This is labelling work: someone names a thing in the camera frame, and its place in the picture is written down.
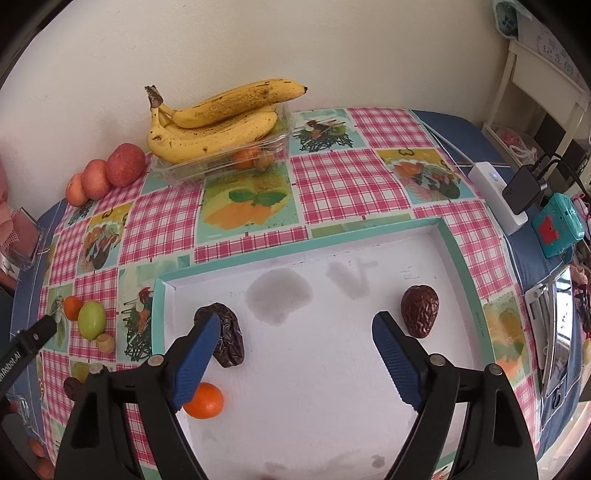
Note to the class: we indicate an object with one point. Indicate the large green mango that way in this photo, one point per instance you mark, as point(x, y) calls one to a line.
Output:
point(79, 370)

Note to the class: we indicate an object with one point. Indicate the pink checkered fruit tablecloth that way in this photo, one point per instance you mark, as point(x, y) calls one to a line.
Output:
point(53, 366)

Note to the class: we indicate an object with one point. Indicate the red apple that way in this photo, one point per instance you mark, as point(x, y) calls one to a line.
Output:
point(125, 165)
point(94, 180)
point(74, 192)

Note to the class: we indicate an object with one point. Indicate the red apple middle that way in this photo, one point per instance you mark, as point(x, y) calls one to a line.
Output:
point(94, 180)

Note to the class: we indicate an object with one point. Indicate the white power strip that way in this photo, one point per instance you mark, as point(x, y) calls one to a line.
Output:
point(490, 185)

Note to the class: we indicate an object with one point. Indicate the clear plastic fruit tray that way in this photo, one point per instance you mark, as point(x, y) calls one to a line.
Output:
point(226, 152)

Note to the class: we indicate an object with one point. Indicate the dark brown date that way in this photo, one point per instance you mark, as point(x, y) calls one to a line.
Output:
point(230, 350)
point(420, 307)
point(73, 388)

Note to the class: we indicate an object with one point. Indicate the red apple right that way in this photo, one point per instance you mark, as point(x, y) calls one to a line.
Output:
point(125, 165)

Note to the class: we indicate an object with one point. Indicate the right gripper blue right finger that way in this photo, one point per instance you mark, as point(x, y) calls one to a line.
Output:
point(397, 350)

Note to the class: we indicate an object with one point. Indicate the yellow banana bunch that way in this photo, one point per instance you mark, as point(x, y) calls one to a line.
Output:
point(230, 103)

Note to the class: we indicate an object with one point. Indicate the red apple left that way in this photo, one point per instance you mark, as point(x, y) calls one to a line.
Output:
point(74, 192)

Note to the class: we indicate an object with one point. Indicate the small brown longan right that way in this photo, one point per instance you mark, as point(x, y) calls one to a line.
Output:
point(105, 344)

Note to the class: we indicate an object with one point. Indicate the small green mango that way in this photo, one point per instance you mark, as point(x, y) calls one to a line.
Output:
point(91, 320)

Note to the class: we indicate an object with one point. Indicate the teal toy camera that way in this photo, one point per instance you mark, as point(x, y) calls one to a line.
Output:
point(558, 226)

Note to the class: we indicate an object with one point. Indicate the white wooden shelf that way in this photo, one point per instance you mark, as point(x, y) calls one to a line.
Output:
point(552, 91)

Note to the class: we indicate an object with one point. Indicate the tangerine in plastic tray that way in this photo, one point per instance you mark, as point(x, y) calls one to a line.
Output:
point(244, 159)

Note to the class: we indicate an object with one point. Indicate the black power adapter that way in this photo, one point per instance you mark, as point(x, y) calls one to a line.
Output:
point(524, 191)

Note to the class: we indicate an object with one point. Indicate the white tray teal rim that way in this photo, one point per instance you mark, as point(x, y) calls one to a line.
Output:
point(312, 398)

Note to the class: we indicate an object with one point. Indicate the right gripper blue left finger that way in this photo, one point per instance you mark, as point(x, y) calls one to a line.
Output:
point(193, 352)

